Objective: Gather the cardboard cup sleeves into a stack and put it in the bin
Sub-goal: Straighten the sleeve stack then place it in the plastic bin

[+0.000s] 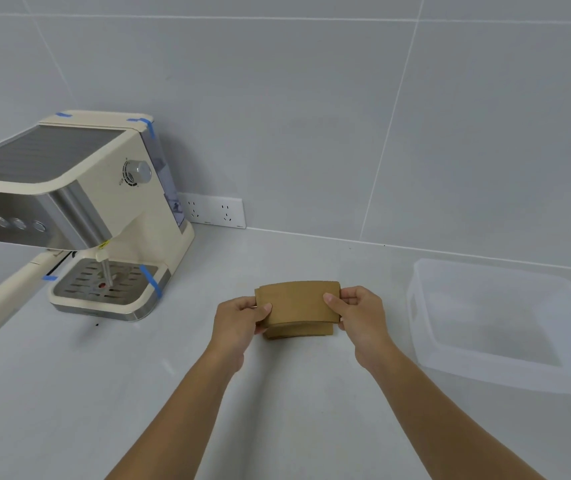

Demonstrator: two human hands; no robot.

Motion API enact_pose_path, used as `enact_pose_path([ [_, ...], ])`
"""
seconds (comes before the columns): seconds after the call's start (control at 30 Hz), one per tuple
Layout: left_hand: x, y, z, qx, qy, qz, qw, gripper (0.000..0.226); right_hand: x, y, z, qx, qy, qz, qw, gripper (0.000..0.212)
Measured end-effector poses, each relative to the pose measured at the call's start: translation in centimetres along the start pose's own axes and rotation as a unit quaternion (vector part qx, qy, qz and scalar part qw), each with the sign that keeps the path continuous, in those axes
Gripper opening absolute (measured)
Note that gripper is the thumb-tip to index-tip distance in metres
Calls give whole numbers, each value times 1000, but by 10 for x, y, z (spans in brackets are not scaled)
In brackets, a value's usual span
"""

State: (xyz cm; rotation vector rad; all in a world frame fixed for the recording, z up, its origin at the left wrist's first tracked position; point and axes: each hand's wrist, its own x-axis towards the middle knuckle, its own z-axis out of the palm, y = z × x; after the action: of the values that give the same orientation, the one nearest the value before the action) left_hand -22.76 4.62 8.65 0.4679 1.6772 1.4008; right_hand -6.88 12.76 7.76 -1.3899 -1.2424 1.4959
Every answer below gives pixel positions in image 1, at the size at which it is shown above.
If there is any person's left hand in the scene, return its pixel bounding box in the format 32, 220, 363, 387
206, 296, 273, 374

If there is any clear plastic storage bin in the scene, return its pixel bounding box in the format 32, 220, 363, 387
406, 258, 571, 395

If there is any cream portafilter handle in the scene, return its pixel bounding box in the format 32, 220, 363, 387
0, 252, 61, 342

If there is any brown cardboard cup sleeve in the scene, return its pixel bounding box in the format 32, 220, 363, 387
255, 281, 342, 331

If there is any person's left forearm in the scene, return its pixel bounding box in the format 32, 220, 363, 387
106, 345, 244, 480

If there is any person's right hand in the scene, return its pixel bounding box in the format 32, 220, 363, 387
323, 286, 399, 371

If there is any stack of brown cup sleeves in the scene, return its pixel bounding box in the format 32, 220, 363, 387
264, 319, 335, 340

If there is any cream espresso machine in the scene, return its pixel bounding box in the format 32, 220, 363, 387
0, 110, 195, 322

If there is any white wall power socket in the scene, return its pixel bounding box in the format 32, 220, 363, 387
178, 192, 247, 229

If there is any person's right forearm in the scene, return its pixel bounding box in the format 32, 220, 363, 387
360, 345, 548, 480

